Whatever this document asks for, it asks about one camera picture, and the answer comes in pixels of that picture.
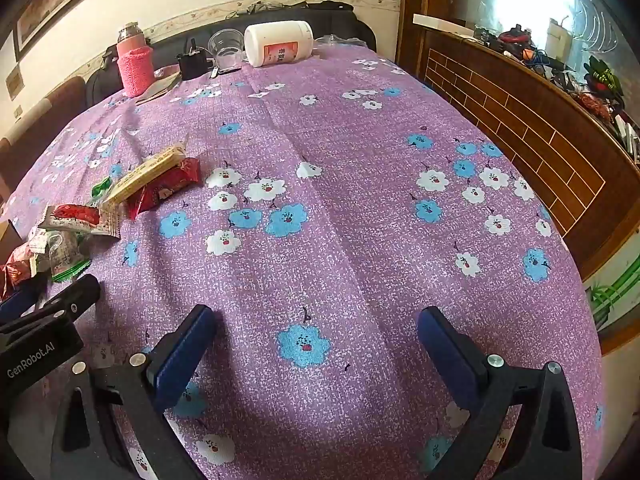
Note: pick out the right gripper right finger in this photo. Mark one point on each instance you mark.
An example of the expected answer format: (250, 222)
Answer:
(545, 440)

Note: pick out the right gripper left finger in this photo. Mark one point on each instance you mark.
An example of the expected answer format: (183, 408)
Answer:
(87, 443)

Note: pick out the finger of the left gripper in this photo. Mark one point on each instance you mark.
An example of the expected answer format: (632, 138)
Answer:
(74, 300)
(12, 308)

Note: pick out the dark red foil snack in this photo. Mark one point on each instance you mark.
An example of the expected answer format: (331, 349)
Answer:
(16, 271)

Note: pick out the green clear pastry packet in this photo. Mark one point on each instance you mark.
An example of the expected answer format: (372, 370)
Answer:
(57, 253)

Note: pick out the white red snack packet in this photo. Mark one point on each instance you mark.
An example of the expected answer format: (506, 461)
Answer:
(100, 221)

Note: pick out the green small snack packet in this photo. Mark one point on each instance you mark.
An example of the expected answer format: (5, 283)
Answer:
(100, 192)

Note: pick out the red square snack packet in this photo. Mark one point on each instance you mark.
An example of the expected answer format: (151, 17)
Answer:
(172, 181)

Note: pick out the yellow cracker packet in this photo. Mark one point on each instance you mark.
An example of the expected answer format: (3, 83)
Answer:
(143, 174)

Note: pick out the cardboard tray box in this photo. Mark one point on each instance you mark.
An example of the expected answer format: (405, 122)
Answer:
(9, 240)

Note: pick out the brown armchair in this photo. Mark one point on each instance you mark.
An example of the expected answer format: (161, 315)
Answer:
(31, 135)

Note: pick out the small notebook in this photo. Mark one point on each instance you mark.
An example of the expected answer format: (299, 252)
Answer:
(159, 88)

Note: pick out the pink knit-sleeved thermos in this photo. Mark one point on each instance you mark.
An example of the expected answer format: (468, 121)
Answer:
(134, 60)

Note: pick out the small black box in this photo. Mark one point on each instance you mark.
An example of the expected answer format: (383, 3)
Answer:
(193, 63)

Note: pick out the wooden brick-pattern cabinet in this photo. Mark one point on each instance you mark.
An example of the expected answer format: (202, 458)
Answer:
(582, 175)

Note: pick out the clear glass cup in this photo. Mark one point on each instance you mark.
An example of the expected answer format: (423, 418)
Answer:
(227, 48)

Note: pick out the white plastic jar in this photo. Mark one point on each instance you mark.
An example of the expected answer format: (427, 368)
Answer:
(280, 42)

